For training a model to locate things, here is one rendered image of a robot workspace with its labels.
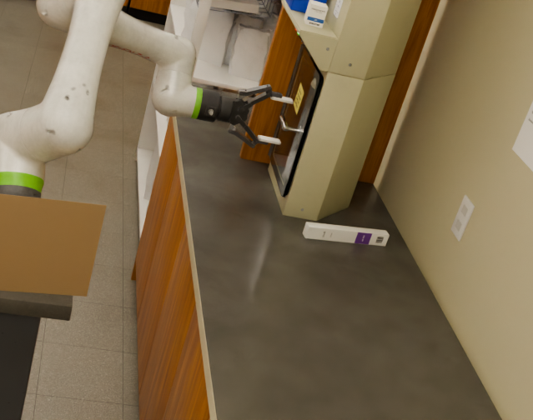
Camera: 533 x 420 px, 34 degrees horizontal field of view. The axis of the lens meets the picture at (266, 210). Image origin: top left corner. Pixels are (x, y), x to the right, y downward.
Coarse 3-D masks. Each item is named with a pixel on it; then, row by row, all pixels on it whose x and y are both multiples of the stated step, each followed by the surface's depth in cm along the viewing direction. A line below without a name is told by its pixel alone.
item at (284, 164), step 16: (304, 48) 274; (304, 64) 270; (304, 80) 267; (320, 80) 251; (304, 96) 263; (288, 112) 280; (304, 112) 260; (304, 128) 258; (288, 144) 272; (272, 160) 289; (288, 160) 269; (288, 176) 265
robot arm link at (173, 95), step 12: (168, 72) 253; (180, 72) 254; (156, 84) 255; (168, 84) 253; (180, 84) 254; (156, 96) 254; (168, 96) 252; (180, 96) 253; (192, 96) 255; (156, 108) 256; (168, 108) 254; (180, 108) 255; (192, 108) 255
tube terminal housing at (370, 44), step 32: (352, 0) 240; (384, 0) 242; (416, 0) 255; (352, 32) 245; (384, 32) 248; (352, 64) 249; (384, 64) 258; (320, 96) 253; (352, 96) 254; (384, 96) 269; (320, 128) 257; (352, 128) 261; (320, 160) 262; (352, 160) 272; (320, 192) 268; (352, 192) 285
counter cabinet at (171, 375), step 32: (160, 160) 362; (160, 192) 344; (160, 224) 329; (160, 256) 314; (160, 288) 301; (192, 288) 245; (160, 320) 289; (192, 320) 237; (160, 352) 278; (192, 352) 229; (160, 384) 268; (192, 384) 222; (160, 416) 258; (192, 416) 216
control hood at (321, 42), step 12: (288, 12) 259; (300, 12) 260; (300, 24) 248; (324, 24) 256; (300, 36) 243; (312, 36) 244; (324, 36) 244; (312, 48) 245; (324, 48) 246; (324, 60) 248
